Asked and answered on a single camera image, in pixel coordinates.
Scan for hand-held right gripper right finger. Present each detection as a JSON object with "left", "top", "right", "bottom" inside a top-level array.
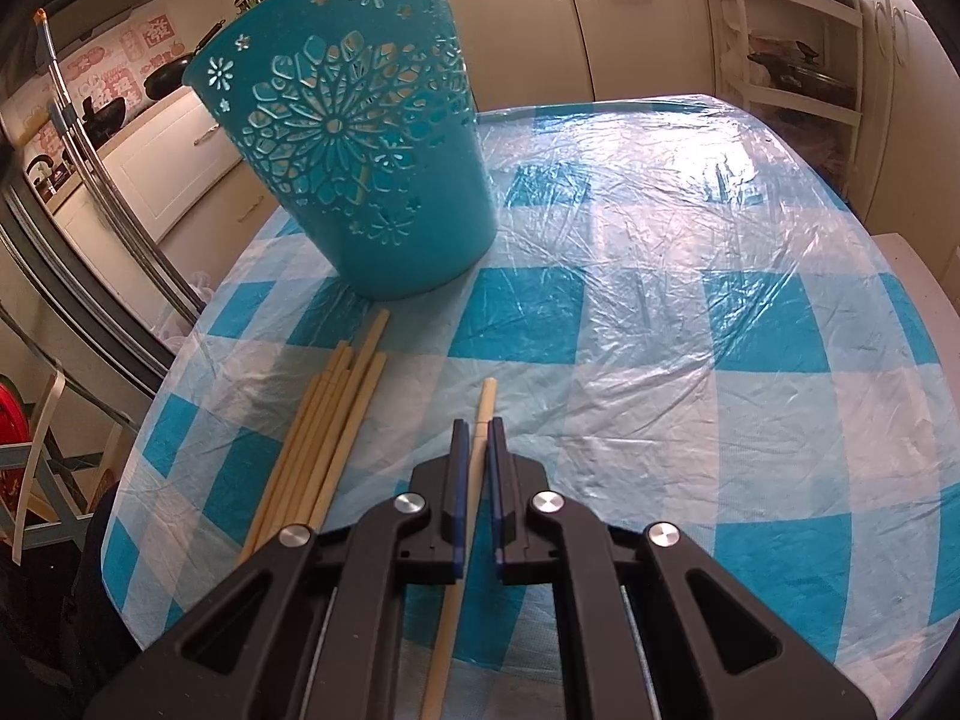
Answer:
[{"left": 487, "top": 416, "right": 878, "bottom": 720}]

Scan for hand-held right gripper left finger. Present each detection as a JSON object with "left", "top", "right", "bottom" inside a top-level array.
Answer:
[{"left": 82, "top": 420, "right": 472, "bottom": 720}]

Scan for single bamboo chopstick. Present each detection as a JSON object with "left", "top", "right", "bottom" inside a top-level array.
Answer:
[{"left": 418, "top": 377, "right": 499, "bottom": 720}]

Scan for pile of bamboo chopsticks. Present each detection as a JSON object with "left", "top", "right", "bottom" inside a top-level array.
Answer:
[{"left": 234, "top": 309, "right": 391, "bottom": 567}]

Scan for teal cutout plastic basket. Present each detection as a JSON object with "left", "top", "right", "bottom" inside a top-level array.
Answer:
[{"left": 182, "top": 0, "right": 500, "bottom": 299}]

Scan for blue white checkered tablecloth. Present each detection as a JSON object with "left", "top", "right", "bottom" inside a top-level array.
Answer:
[{"left": 101, "top": 94, "right": 960, "bottom": 720}]

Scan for white chair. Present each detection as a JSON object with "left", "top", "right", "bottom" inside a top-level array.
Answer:
[{"left": 0, "top": 367, "right": 128, "bottom": 563}]

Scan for cream drawer cabinet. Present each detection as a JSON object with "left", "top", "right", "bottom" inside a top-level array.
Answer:
[{"left": 45, "top": 82, "right": 278, "bottom": 271}]

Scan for red patterned item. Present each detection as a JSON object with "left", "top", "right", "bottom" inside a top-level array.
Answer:
[{"left": 0, "top": 379, "right": 23, "bottom": 466}]

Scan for cream door cabinets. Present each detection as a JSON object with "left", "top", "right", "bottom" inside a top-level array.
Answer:
[{"left": 442, "top": 0, "right": 713, "bottom": 113}]

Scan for black wok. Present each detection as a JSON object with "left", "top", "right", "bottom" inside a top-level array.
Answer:
[{"left": 142, "top": 19, "right": 226, "bottom": 102}]

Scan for white shelf rack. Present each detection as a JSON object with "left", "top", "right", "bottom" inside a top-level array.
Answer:
[{"left": 709, "top": 0, "right": 863, "bottom": 188}]

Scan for small black pan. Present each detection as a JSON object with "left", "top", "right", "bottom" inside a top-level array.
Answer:
[{"left": 79, "top": 94, "right": 140, "bottom": 147}]

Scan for dark lidded pot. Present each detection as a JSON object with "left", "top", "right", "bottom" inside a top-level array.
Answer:
[{"left": 746, "top": 45, "right": 856, "bottom": 110}]

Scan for cream side cabinet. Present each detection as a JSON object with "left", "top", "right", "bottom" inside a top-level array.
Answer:
[{"left": 855, "top": 0, "right": 946, "bottom": 203}]

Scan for dark metal frame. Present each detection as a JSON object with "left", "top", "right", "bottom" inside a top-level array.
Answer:
[{"left": 0, "top": 157, "right": 177, "bottom": 398}]

